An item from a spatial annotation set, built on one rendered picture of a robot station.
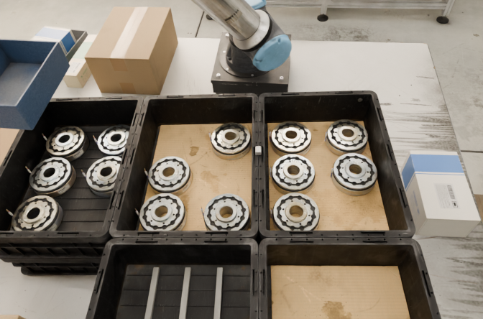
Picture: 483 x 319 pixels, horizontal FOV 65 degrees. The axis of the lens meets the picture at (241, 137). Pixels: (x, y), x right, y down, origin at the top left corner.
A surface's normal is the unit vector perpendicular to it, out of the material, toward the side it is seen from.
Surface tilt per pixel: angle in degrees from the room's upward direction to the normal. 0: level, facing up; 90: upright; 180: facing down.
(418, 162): 0
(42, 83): 92
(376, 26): 0
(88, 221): 0
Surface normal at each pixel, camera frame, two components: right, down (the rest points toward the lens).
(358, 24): -0.06, -0.63
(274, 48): 0.45, 0.76
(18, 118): -0.11, 0.77
